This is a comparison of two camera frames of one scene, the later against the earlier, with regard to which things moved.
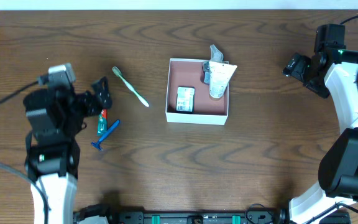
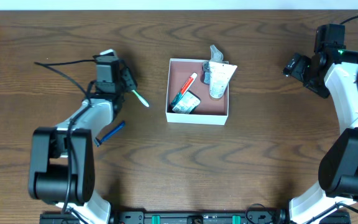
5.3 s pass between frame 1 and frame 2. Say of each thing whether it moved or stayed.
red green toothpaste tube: moved
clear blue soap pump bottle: stayed
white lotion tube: stayed
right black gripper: stayed
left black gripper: moved
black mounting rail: stayed
